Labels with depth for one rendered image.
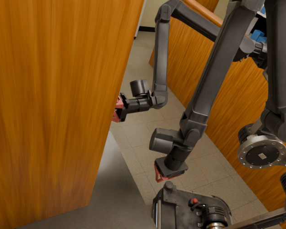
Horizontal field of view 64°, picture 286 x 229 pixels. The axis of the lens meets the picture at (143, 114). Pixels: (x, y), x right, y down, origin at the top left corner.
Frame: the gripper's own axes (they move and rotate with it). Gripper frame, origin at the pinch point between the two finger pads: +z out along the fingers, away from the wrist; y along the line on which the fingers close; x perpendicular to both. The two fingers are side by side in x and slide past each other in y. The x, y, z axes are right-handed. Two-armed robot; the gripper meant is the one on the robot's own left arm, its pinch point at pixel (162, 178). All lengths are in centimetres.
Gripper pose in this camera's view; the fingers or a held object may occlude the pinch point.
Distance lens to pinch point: 85.1
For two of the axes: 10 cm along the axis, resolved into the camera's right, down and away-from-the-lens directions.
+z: -2.9, 7.2, 6.4
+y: -8.6, 1.0, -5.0
